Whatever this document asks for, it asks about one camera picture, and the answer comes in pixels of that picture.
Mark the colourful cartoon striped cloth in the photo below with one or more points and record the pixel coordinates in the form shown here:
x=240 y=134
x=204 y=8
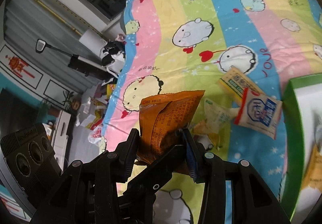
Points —
x=178 y=45

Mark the black lamp stand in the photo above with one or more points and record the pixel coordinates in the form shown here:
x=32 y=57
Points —
x=79 y=63

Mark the yellow-green cracker packet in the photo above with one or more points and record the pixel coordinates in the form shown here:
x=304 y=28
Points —
x=234 y=82

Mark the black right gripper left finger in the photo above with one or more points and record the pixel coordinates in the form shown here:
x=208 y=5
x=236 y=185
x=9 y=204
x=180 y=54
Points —
x=88 y=191

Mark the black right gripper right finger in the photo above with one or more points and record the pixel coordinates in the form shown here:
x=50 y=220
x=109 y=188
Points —
x=230 y=185

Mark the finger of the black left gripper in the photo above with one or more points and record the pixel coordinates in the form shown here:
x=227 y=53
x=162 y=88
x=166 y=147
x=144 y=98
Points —
x=136 y=203

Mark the green white cardboard box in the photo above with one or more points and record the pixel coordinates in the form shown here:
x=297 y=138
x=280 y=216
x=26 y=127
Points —
x=295 y=153

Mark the black camera box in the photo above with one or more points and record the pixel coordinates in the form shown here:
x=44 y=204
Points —
x=29 y=170

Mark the white blue snack packet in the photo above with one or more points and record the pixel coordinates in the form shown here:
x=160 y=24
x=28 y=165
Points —
x=259 y=112

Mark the orange snack packet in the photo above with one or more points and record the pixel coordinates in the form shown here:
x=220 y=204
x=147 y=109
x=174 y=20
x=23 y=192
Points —
x=160 y=116

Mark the black white bag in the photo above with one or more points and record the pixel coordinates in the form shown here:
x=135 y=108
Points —
x=114 y=57

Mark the yellow snack packet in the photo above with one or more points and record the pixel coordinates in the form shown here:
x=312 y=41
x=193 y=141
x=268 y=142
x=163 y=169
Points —
x=313 y=174

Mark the pale green snack packet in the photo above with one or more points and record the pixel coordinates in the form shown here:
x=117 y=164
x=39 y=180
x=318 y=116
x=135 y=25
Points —
x=207 y=130

